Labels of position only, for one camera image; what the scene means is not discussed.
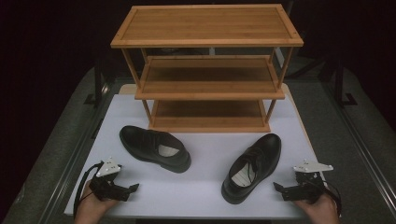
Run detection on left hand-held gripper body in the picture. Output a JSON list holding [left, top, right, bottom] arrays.
[[89, 157, 132, 203]]

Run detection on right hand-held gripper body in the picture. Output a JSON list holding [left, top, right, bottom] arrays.
[[281, 159, 334, 203]]

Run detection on black leather shoe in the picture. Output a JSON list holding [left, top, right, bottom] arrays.
[[119, 124, 192, 175], [220, 133, 282, 205]]

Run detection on wooden three-tier shoe rack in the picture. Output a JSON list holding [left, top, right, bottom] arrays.
[[109, 3, 304, 134]]

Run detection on person's right hand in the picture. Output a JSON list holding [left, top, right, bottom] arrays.
[[293, 193, 342, 224]]

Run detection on person's left hand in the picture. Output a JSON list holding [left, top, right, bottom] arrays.
[[74, 181, 121, 224]]

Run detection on black metal stand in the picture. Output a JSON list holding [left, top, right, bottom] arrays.
[[83, 58, 109, 109], [333, 58, 359, 109]]

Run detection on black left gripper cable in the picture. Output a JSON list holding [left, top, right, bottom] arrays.
[[72, 161, 105, 219]]

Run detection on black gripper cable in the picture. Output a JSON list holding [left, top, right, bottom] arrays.
[[72, 161, 105, 219], [321, 178, 343, 217]]

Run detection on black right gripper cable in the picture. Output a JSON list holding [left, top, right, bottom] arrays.
[[321, 178, 343, 217]]

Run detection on metal frame rail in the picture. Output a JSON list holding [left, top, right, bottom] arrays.
[[321, 81, 396, 209], [36, 81, 117, 224]]

